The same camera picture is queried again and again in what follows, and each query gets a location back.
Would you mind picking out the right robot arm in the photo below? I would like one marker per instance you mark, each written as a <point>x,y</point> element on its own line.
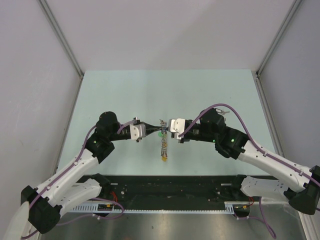
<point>293,183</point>

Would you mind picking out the black tag key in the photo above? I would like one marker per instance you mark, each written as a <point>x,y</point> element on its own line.
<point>221,111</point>

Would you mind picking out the right aluminium frame post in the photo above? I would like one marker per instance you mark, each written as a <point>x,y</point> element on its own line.
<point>290,15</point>

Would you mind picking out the left aluminium frame post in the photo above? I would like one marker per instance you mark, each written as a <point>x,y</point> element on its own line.
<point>56,28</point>

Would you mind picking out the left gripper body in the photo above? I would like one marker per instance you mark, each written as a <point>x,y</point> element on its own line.
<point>138,140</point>

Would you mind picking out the aluminium frame post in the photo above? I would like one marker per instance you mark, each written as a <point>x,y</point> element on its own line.
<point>290,15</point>
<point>56,28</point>

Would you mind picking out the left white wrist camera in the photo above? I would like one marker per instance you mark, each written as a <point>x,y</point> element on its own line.
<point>137,130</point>

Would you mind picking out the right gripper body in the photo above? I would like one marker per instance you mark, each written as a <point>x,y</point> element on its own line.
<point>187,137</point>

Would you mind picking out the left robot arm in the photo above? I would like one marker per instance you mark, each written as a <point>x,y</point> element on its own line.
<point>51,199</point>

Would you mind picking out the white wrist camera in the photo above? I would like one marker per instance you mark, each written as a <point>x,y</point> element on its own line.
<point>176,127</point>
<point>137,130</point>

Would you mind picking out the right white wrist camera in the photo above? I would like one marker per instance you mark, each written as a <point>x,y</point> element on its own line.
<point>176,127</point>

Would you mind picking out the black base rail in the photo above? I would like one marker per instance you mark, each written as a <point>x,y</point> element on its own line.
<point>173,193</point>

